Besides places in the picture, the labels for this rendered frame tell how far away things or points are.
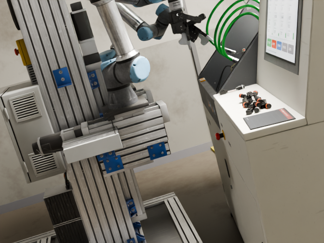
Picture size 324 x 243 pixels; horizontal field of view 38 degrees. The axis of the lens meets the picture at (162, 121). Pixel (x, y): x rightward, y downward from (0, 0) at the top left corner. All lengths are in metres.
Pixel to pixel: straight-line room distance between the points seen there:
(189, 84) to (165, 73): 0.25
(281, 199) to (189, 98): 2.74
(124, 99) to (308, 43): 0.97
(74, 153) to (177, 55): 2.31
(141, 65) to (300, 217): 0.95
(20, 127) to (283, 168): 1.33
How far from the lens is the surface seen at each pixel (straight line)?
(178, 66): 4.32
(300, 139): 1.70
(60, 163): 2.48
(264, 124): 1.68
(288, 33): 1.85
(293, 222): 1.81
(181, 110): 4.39
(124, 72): 2.16
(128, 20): 2.62
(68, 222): 2.71
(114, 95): 2.27
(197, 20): 2.47
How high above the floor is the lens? 1.49
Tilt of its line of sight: 14 degrees down
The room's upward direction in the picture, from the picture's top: 15 degrees counter-clockwise
